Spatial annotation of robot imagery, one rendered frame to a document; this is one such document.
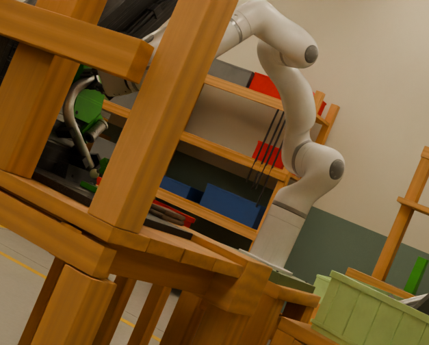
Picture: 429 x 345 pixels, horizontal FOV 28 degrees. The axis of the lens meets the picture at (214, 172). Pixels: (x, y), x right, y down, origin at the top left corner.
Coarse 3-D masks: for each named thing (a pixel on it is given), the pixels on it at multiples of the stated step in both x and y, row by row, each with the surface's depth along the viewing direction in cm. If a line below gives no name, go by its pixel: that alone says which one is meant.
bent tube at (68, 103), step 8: (80, 80) 246; (88, 80) 247; (96, 80) 250; (72, 88) 243; (80, 88) 244; (72, 96) 242; (64, 104) 242; (72, 104) 242; (64, 112) 242; (72, 112) 242; (64, 120) 243; (72, 120) 243; (80, 136) 246; (80, 144) 246; (80, 152) 248; (88, 152) 249; (88, 160) 249; (88, 168) 251
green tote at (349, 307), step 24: (336, 288) 234; (360, 288) 227; (336, 312) 231; (360, 312) 225; (384, 312) 219; (408, 312) 212; (336, 336) 228; (360, 336) 222; (384, 336) 216; (408, 336) 210
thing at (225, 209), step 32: (224, 64) 812; (128, 96) 856; (256, 96) 782; (320, 96) 759; (256, 160) 769; (160, 192) 805; (192, 192) 812; (224, 192) 785; (224, 224) 770; (256, 224) 768
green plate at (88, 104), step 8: (80, 64) 253; (80, 72) 250; (80, 96) 250; (88, 96) 253; (96, 96) 256; (104, 96) 258; (80, 104) 250; (88, 104) 253; (96, 104) 256; (80, 112) 250; (88, 112) 253; (96, 112) 256; (80, 120) 252; (88, 120) 253
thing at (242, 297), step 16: (176, 224) 251; (192, 240) 239; (208, 240) 238; (224, 256) 233; (240, 256) 230; (256, 272) 233; (208, 288) 233; (224, 288) 230; (240, 288) 229; (256, 288) 236; (224, 304) 229; (240, 304) 232; (256, 304) 238
